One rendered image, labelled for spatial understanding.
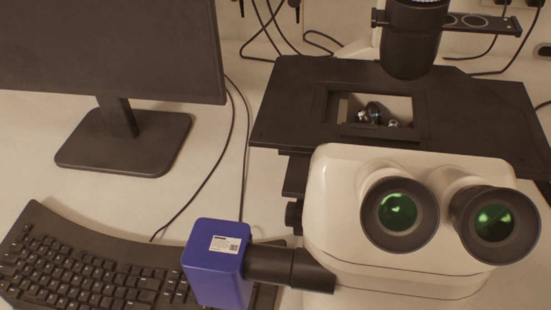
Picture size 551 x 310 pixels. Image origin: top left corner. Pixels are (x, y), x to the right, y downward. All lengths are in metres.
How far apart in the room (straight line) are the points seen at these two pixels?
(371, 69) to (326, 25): 0.46
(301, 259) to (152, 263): 0.31
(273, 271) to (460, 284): 0.18
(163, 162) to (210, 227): 0.39
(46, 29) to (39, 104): 0.43
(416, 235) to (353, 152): 0.14
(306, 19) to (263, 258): 0.79
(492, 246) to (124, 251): 0.55
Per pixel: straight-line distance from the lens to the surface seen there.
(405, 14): 0.46
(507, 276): 0.72
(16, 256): 0.78
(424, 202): 0.26
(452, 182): 0.31
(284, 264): 0.42
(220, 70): 0.61
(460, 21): 0.51
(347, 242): 0.39
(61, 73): 0.75
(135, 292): 0.65
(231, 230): 0.44
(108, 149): 0.89
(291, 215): 0.62
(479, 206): 0.27
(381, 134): 0.54
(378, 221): 0.26
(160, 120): 0.92
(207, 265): 0.42
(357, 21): 1.10
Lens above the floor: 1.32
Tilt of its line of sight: 45 degrees down
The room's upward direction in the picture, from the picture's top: 4 degrees counter-clockwise
